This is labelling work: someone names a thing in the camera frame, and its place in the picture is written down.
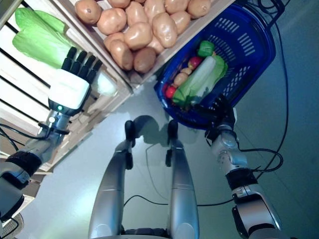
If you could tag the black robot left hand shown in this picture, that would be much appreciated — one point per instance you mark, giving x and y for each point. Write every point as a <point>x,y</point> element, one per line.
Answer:
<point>69,92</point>

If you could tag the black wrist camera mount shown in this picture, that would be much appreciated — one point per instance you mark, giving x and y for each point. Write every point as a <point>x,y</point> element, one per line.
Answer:
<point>53,128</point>
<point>211,133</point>

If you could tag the dark robot waist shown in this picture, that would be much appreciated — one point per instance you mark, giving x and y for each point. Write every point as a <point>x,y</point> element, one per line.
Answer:
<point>147,232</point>

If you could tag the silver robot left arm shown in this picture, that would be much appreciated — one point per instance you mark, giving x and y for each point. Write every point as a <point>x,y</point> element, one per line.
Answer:
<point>37,147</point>

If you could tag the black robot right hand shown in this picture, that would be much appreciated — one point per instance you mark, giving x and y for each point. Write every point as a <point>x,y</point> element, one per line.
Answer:
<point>221,112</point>

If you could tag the wooden slatted cabbage crate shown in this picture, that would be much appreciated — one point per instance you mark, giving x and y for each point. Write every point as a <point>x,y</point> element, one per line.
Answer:
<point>25,82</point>

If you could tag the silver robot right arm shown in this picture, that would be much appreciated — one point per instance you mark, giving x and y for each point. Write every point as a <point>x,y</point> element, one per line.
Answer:
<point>226,142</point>

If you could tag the silver robot left leg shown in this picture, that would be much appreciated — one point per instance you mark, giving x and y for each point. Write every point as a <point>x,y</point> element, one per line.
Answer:
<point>109,199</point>

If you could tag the wooden potato crate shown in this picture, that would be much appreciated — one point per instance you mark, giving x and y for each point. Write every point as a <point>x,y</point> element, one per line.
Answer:
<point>179,46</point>

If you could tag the small tan potato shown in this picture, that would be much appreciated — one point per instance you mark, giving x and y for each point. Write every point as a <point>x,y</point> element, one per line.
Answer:
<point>180,78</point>
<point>186,71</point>

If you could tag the green bell pepper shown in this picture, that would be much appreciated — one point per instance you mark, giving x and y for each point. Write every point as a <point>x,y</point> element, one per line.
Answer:
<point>205,48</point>

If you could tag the red apple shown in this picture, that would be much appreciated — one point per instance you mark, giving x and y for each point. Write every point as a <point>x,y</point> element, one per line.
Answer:
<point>195,62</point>

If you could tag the blue plastic shopping basket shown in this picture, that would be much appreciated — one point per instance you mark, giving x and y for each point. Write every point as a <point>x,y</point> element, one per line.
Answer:
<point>249,49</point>

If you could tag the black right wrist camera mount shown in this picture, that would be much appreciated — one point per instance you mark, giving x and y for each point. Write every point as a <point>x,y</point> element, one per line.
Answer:
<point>211,133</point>

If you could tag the red tomato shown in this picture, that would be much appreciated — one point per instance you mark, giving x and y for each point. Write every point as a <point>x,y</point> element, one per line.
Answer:
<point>170,91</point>

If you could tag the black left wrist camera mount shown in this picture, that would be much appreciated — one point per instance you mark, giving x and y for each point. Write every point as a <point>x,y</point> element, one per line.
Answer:
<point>53,128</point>

